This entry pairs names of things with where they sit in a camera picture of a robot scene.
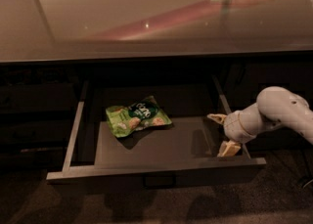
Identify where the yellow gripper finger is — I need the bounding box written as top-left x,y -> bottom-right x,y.
207,113 -> 227,125
218,141 -> 242,157

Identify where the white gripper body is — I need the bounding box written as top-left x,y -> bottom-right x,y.
223,111 -> 258,144

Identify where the dark drawer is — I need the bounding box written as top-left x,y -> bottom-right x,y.
47,77 -> 266,194
0,147 -> 67,170
0,83 -> 77,113
0,120 -> 71,145

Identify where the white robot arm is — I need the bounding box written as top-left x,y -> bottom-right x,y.
207,86 -> 313,157

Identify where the green snack packet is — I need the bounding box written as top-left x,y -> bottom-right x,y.
106,96 -> 172,138

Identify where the dark cabinet frame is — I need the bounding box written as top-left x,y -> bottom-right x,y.
0,50 -> 313,171

